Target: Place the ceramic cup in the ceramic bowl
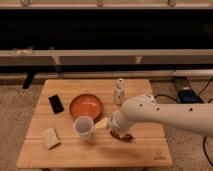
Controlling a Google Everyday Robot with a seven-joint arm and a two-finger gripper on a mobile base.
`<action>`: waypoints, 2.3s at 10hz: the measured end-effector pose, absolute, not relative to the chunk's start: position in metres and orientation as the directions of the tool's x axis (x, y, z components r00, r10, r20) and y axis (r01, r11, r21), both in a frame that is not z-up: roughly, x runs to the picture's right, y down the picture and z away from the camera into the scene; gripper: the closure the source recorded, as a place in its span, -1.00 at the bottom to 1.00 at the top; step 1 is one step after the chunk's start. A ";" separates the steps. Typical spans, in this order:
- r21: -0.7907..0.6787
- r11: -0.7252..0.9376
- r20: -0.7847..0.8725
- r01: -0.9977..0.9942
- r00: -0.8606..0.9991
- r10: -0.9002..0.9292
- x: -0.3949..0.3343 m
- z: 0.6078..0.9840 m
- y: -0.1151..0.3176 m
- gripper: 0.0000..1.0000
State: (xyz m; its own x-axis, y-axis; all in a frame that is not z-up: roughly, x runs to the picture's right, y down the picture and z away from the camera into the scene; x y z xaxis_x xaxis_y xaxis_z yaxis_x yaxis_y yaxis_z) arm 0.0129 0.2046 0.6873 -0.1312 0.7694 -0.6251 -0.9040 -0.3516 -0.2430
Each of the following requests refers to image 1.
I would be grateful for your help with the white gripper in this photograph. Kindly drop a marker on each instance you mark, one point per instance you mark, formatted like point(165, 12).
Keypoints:
point(117, 122)

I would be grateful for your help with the translucent white ceramic cup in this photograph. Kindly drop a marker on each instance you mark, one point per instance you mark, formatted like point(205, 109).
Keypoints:
point(84, 127)

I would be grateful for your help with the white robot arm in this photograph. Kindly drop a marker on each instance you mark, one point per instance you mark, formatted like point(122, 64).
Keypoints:
point(196, 118)

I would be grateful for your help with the orange ceramic bowl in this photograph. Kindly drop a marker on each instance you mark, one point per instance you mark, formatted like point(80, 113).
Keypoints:
point(86, 105)

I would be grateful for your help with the white patterned ceramic bottle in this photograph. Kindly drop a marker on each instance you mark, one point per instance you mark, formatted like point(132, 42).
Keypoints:
point(119, 91)

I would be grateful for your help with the small brown red object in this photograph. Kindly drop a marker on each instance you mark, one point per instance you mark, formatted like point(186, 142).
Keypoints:
point(125, 137)

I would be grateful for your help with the wooden table top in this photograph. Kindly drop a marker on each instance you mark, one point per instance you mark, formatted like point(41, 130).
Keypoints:
point(149, 147)

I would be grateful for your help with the white rectangular sponge block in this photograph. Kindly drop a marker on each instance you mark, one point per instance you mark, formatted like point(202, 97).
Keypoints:
point(51, 138)

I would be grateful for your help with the black smartphone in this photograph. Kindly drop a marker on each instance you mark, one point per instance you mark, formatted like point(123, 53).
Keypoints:
point(56, 104)

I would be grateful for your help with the black power adapter box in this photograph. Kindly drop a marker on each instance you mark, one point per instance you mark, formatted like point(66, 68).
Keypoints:
point(188, 96)

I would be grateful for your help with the white horizontal rail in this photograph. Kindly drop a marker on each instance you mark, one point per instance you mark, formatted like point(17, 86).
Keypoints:
point(105, 57)

